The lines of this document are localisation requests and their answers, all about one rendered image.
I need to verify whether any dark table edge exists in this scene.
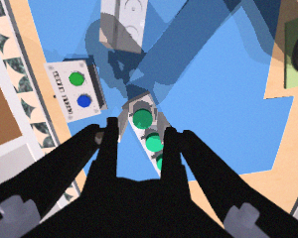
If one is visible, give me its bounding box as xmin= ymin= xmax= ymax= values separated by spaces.
xmin=1 ymin=0 xmax=298 ymax=216

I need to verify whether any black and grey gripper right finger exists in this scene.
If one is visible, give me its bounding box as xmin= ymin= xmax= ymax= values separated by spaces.
xmin=157 ymin=112 xmax=298 ymax=238

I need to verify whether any white sloping button panel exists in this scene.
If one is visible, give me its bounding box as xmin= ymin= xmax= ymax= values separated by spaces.
xmin=43 ymin=60 xmax=108 ymax=123

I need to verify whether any blue flat mat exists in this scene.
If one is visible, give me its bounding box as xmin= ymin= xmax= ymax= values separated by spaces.
xmin=28 ymin=0 xmax=294 ymax=180

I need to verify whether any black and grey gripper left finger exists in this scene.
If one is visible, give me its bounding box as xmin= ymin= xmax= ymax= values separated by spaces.
xmin=0 ymin=109 xmax=128 ymax=238

